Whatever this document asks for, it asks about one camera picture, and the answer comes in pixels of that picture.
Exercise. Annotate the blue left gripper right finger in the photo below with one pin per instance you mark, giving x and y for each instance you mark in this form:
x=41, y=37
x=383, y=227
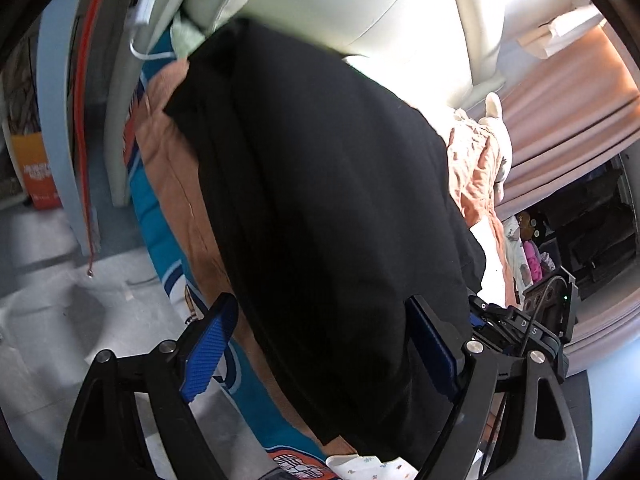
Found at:
x=438, y=344

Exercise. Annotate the orange-brown blanket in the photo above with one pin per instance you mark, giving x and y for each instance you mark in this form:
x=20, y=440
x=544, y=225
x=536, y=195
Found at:
x=172, y=170

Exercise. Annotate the cream cloth hanging on wall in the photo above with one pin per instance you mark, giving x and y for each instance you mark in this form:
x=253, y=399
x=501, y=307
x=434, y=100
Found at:
x=548, y=39

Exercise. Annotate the black button-up jacket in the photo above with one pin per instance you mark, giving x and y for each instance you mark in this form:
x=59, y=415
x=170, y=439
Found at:
x=328, y=198

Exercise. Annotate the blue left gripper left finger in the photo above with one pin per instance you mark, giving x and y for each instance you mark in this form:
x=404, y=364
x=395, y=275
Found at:
x=205, y=352

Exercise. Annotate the white dotted bed sheet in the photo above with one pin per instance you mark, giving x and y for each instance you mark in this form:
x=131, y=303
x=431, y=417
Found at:
x=380, y=467

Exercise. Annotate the white pillow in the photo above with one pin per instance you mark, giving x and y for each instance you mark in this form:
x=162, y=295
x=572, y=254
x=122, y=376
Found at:
x=493, y=122

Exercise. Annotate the cream padded headboard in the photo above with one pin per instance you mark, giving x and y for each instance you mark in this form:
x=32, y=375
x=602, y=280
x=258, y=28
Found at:
x=429, y=52

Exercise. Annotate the pink left curtain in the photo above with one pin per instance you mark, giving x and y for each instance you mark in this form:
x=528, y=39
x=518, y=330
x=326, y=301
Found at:
x=570, y=114

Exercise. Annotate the pile of clothes by window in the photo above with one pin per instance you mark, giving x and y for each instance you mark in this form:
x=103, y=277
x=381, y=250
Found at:
x=528, y=265

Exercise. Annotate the blue cartoon bed cover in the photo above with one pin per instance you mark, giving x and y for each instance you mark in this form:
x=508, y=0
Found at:
x=301, y=462

